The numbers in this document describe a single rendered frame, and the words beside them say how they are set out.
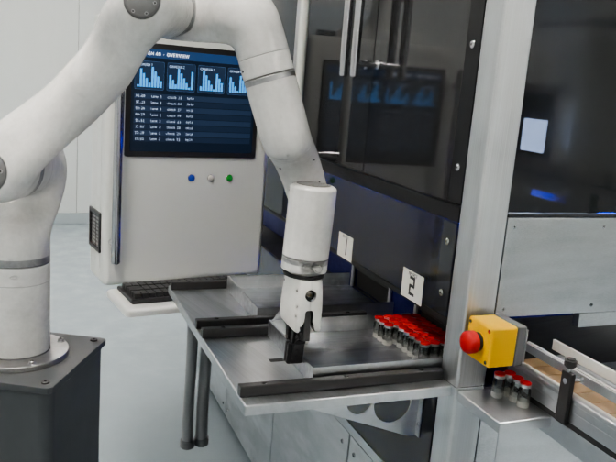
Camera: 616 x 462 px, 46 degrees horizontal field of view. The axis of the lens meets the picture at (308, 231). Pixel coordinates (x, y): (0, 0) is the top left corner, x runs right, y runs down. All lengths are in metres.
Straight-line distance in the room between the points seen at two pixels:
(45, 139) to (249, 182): 1.01
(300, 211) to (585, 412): 0.57
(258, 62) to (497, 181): 0.46
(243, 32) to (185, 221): 1.01
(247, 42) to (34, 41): 5.43
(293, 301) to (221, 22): 0.49
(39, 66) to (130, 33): 5.40
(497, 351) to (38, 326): 0.83
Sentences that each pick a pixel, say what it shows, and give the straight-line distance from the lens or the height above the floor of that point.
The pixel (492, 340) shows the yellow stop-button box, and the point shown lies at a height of 1.01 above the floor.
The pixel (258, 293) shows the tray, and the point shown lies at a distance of 1.83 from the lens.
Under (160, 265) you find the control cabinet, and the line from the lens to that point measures 2.17.
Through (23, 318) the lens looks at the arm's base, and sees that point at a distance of 1.43.
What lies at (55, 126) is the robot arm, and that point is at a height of 1.31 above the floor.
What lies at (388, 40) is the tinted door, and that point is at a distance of 1.67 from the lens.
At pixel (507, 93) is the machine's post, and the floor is 1.42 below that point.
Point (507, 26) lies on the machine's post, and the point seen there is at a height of 1.53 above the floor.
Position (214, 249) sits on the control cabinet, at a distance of 2.22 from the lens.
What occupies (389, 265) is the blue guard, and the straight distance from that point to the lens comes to 1.59.
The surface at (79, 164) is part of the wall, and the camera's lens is 6.69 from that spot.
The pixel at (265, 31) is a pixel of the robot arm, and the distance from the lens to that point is 1.24.
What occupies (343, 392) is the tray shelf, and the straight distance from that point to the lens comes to 1.32.
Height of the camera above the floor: 1.42
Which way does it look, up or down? 12 degrees down
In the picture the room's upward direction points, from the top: 5 degrees clockwise
